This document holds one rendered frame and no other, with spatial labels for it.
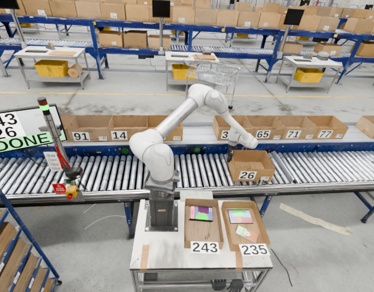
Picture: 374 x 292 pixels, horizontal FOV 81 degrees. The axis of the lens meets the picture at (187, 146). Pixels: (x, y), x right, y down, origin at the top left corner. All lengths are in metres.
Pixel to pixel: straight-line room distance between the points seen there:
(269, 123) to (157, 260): 2.07
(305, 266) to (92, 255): 2.23
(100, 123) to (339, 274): 3.03
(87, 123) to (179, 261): 1.80
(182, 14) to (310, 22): 3.57
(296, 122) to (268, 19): 4.46
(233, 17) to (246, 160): 4.92
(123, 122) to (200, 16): 4.53
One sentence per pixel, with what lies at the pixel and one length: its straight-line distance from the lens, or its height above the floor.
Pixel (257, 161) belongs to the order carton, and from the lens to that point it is 2.55.
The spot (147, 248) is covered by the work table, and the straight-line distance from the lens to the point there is 1.78.
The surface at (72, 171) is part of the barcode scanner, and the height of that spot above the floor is 1.09.
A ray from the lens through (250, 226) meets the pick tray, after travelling 1.96.
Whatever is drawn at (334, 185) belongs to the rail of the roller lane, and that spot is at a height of 0.74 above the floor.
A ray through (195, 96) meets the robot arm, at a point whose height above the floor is 1.63.
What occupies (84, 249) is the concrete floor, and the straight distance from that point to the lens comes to 2.75.
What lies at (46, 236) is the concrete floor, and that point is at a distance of 3.00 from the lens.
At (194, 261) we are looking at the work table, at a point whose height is 0.75.
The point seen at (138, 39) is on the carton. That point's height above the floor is 1.01.
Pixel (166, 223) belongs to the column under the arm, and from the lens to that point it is 1.82.
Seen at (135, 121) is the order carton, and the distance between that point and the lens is 2.64.
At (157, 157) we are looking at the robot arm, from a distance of 1.33.
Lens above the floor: 2.32
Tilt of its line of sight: 37 degrees down
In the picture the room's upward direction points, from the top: 5 degrees clockwise
